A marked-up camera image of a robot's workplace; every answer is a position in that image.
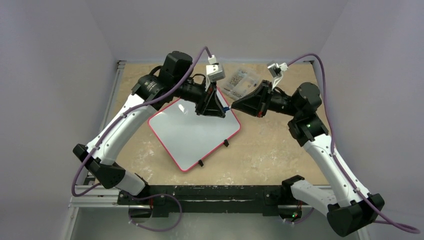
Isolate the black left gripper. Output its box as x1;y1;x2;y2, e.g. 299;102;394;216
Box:
173;76;226;117

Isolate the red framed whiteboard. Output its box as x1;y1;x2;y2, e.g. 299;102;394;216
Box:
147;91;241;172

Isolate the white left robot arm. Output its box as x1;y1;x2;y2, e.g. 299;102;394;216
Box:
71;47;226;205

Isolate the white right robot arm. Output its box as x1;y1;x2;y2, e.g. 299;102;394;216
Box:
231;80;385;237

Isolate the clear plastic screw box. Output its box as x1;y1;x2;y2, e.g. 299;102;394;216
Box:
220;67;260;101

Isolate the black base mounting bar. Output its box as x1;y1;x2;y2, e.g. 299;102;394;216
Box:
117;185;306;220

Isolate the wire whiteboard stand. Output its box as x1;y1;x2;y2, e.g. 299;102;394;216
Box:
197;139;230;167

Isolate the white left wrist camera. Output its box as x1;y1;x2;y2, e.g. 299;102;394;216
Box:
205;55;226;83

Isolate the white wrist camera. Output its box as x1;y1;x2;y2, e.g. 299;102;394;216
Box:
205;55;226;83
266;61;289;89

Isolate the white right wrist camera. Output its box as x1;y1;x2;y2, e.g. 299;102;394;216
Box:
266;61;289;89

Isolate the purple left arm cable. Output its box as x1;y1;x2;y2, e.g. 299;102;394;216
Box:
70;46;213;233

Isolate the aluminium front frame rail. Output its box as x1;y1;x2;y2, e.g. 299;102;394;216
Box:
68;186;130;208

